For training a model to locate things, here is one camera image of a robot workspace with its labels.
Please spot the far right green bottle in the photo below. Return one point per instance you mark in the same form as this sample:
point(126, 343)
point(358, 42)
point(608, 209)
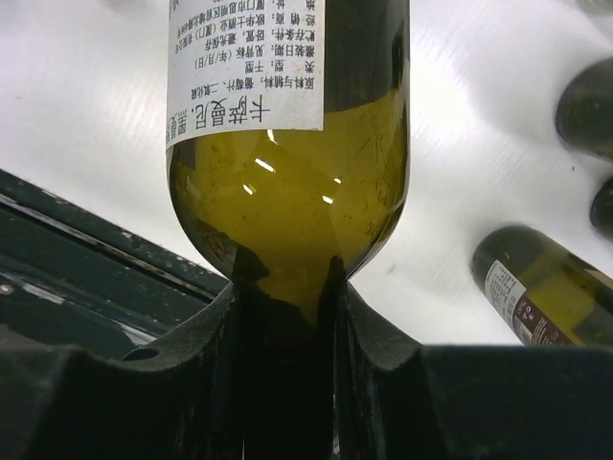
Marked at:
point(601, 212)

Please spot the olive green wine bottle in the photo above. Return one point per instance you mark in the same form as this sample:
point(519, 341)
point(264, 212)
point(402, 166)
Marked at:
point(584, 112)

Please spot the dark wine bottle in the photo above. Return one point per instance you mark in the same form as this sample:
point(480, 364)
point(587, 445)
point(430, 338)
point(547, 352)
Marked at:
point(286, 138)

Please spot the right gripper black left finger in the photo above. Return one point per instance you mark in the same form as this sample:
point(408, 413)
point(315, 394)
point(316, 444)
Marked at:
point(176, 398)

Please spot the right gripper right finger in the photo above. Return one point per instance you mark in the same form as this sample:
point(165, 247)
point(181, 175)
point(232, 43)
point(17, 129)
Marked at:
point(399, 399)

